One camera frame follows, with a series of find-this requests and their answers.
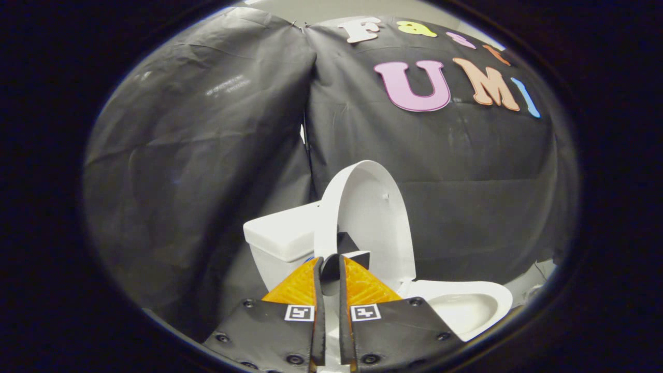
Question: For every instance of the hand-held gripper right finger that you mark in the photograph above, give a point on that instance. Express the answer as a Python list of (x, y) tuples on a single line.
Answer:
[(345, 321)]

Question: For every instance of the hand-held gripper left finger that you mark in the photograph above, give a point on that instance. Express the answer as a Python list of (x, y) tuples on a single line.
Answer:
[(319, 321)]

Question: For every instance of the white toilet lid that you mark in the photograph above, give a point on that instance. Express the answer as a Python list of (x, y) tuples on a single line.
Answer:
[(373, 207)]

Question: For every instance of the white toilet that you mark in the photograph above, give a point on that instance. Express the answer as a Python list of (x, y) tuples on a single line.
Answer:
[(282, 233)]

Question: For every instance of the black backdrop cloth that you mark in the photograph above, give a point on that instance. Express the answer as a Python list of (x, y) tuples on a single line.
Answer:
[(207, 155)]

